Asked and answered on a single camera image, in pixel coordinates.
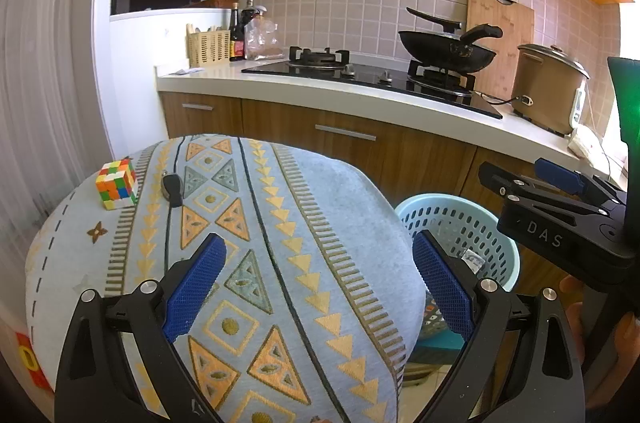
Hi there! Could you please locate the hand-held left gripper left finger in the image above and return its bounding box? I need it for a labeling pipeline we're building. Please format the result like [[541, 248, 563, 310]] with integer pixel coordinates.
[[54, 233, 228, 423]]

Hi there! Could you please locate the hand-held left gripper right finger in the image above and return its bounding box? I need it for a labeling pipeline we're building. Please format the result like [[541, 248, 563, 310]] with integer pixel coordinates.
[[411, 230, 587, 423]]

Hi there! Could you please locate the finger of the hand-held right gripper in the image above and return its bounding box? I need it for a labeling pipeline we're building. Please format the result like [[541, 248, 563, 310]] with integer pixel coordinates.
[[534, 158, 628, 205], [478, 162, 602, 212]]

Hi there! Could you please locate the light blue plastic basket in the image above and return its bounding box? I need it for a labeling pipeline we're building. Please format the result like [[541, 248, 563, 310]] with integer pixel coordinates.
[[395, 193, 521, 354]]

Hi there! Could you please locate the person's right hand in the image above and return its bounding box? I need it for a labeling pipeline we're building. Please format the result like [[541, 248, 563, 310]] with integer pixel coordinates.
[[559, 275, 640, 409]]

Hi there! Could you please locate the white power strip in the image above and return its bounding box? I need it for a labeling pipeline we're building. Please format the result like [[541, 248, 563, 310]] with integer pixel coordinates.
[[567, 126, 609, 161]]

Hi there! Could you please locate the small white device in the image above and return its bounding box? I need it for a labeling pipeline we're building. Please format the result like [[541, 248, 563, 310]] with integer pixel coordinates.
[[570, 86, 587, 126]]

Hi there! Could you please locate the beige rice cooker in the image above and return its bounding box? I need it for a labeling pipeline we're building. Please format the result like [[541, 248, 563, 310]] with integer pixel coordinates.
[[511, 43, 591, 136]]

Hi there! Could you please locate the black car key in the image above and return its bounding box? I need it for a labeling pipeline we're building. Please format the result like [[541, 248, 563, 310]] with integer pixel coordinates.
[[161, 173, 184, 208]]

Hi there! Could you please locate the patterned blue table cloth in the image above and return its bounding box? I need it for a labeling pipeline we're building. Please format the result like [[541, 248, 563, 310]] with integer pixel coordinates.
[[24, 133, 428, 423]]

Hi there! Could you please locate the multicolour puzzle cube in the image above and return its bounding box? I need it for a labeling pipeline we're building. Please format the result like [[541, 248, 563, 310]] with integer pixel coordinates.
[[96, 159, 139, 211]]

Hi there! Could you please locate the black burner grate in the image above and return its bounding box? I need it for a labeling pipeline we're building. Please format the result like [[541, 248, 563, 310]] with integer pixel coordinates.
[[407, 59, 478, 96], [288, 46, 351, 69]]

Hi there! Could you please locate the wooden cutting board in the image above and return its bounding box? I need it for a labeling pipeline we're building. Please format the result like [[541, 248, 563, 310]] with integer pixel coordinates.
[[466, 0, 535, 101]]

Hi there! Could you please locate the black frying pan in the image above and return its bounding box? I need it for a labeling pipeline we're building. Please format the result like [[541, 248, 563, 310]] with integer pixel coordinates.
[[398, 24, 503, 73]]

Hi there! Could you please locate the black glass gas hob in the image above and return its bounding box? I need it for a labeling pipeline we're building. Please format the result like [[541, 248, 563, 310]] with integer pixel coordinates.
[[241, 56, 503, 120]]

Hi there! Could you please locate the wooden kitchen cabinet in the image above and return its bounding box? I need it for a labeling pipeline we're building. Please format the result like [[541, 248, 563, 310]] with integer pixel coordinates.
[[159, 92, 631, 226]]

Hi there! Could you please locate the white kitchen countertop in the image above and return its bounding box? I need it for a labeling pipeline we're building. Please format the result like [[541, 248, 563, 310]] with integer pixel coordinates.
[[156, 62, 626, 176]]

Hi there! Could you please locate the beige utensil basket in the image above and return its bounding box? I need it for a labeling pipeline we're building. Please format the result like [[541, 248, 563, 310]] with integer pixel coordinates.
[[187, 23, 232, 68]]

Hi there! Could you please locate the white pleated curtain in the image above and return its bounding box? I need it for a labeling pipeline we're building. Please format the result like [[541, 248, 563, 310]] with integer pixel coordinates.
[[0, 0, 118, 229]]

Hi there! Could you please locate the dark sauce bottle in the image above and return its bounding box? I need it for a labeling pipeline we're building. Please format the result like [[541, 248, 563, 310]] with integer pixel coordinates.
[[229, 2, 247, 63]]

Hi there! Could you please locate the clear plastic bag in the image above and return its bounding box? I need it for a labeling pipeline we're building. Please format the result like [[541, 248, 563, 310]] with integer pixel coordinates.
[[245, 14, 287, 61]]

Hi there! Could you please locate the black power cable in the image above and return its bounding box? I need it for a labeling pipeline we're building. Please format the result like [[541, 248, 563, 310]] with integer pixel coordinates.
[[475, 90, 531, 107]]

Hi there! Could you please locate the long metal cabinet handle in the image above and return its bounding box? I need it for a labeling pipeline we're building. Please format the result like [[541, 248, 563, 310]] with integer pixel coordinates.
[[315, 124, 377, 141]]

